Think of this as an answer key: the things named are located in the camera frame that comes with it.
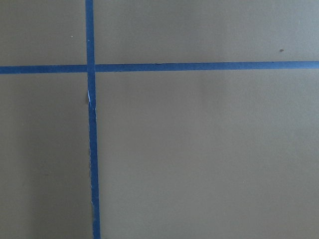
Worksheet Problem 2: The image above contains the blue tape line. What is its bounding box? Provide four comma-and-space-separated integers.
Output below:
0, 60, 319, 75
85, 0, 102, 239

